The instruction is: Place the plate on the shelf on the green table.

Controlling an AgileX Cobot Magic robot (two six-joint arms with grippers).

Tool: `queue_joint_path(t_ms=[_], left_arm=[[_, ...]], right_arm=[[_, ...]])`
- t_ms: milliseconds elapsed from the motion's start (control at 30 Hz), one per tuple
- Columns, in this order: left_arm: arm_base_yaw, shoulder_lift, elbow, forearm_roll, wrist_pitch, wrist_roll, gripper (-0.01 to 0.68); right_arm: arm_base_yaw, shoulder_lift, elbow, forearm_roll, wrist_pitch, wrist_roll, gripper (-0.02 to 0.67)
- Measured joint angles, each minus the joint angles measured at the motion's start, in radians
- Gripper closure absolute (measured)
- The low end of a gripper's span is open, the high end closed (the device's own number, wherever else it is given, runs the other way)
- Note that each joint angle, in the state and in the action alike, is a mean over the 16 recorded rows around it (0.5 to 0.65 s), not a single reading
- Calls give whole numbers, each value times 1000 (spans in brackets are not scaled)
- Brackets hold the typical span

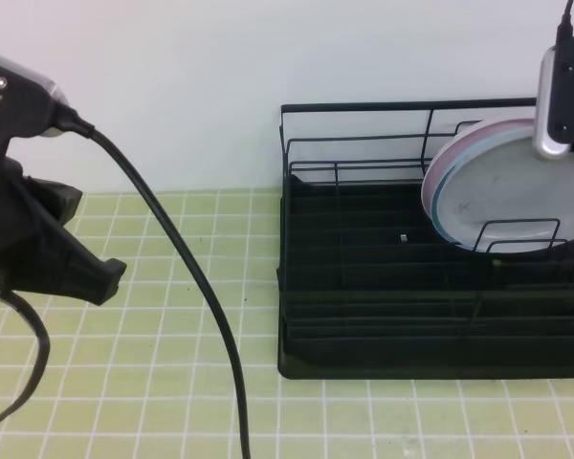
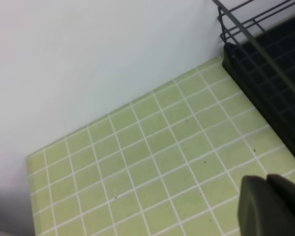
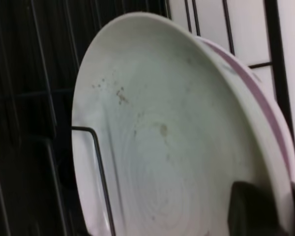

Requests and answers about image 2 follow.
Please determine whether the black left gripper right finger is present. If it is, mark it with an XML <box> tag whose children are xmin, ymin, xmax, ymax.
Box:
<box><xmin>266</xmin><ymin>174</ymin><xmax>295</xmax><ymax>211</ymax></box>

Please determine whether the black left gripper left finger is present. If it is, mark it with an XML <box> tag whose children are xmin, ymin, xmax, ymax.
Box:
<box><xmin>237</xmin><ymin>176</ymin><xmax>295</xmax><ymax>236</ymax></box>

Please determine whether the black drip tray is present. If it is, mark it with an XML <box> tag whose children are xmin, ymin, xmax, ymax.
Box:
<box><xmin>221</xmin><ymin>16</ymin><xmax>295</xmax><ymax>157</ymax></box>

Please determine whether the black wire dish rack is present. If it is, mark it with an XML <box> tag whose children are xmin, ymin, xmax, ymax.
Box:
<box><xmin>213</xmin><ymin>0</ymin><xmax>295</xmax><ymax>93</ymax></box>

